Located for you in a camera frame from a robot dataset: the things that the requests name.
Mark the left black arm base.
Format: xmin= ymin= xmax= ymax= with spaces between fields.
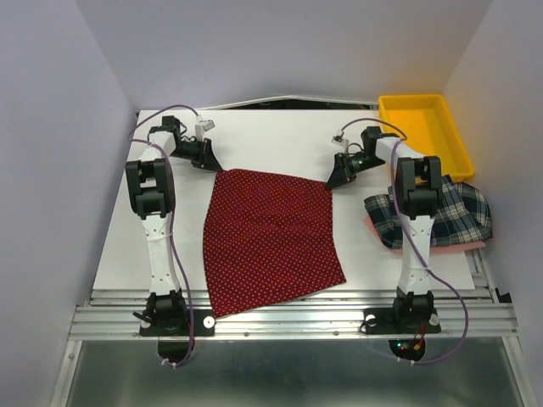
xmin=132 ymin=292 xmax=216 ymax=368

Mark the plaid skirt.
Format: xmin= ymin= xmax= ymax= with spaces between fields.
xmin=364 ymin=176 xmax=493 ymax=250

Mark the yellow plastic bin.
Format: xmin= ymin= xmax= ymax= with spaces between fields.
xmin=378 ymin=93 xmax=475 ymax=182

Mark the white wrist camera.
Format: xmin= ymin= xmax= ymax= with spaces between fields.
xmin=331 ymin=134 xmax=350 ymax=153
xmin=195 ymin=119 xmax=216 ymax=138

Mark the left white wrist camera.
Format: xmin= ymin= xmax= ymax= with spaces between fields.
xmin=195 ymin=119 xmax=216 ymax=138

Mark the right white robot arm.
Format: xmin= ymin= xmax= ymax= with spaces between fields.
xmin=326 ymin=126 xmax=443 ymax=331

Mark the pink skirt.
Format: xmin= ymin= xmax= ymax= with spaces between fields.
xmin=363 ymin=216 xmax=486 ymax=254

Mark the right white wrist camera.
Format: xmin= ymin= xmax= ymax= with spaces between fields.
xmin=331 ymin=134 xmax=350 ymax=153

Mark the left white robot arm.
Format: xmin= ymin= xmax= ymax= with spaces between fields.
xmin=125 ymin=115 xmax=222 ymax=334

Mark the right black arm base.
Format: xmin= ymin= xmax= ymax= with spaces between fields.
xmin=359 ymin=292 xmax=441 ymax=362

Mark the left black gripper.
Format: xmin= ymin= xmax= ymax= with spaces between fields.
xmin=170 ymin=137 xmax=222 ymax=171

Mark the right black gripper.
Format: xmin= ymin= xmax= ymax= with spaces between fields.
xmin=325 ymin=152 xmax=384 ymax=191

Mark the red polka dot skirt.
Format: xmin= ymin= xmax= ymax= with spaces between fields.
xmin=203 ymin=169 xmax=346 ymax=318

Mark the aluminium rail frame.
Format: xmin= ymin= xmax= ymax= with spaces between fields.
xmin=51 ymin=249 xmax=537 ymax=406

